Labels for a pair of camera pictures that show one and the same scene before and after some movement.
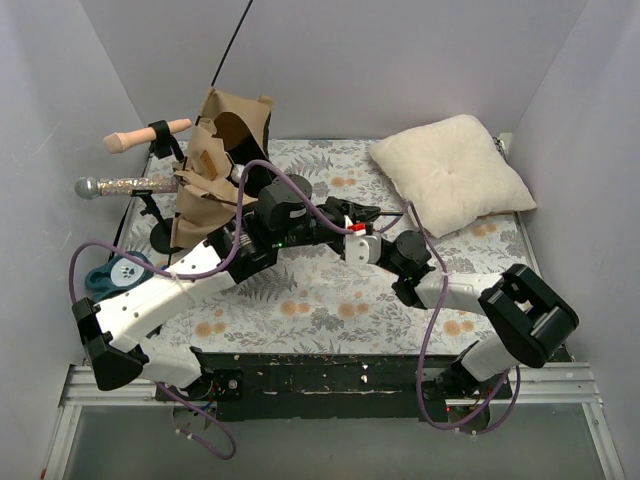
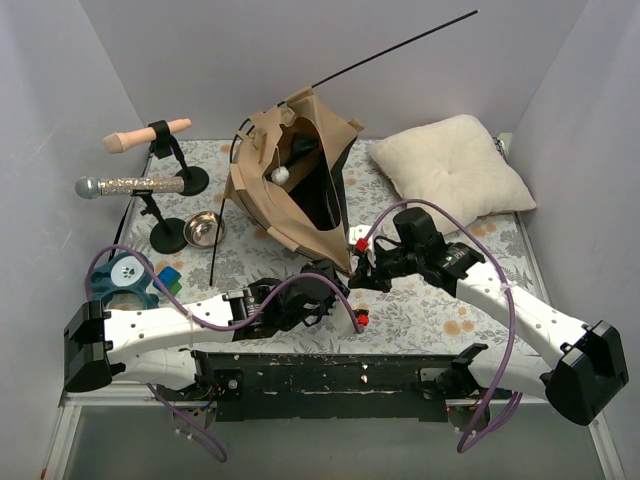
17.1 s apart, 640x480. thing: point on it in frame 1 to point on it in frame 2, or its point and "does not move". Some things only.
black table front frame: [268, 386] does not move
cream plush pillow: [452, 173] does not move
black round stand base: [160, 237] does not move
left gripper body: [329, 220] to [326, 282]
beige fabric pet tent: [221, 171] to [286, 188]
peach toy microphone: [116, 142] does not move
